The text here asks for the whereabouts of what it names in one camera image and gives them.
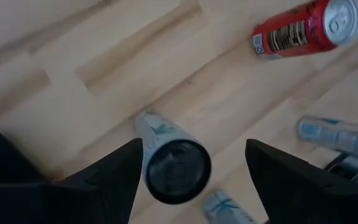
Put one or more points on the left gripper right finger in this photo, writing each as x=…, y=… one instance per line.
x=297, y=193

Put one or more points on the blue silver Red Bull can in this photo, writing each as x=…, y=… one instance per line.
x=337, y=137

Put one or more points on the white Celsius can teal print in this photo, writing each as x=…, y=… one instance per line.
x=222, y=208
x=166, y=137

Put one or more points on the red Coca-Cola can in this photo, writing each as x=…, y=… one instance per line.
x=291, y=34

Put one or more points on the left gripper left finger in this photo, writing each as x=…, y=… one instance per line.
x=98, y=193

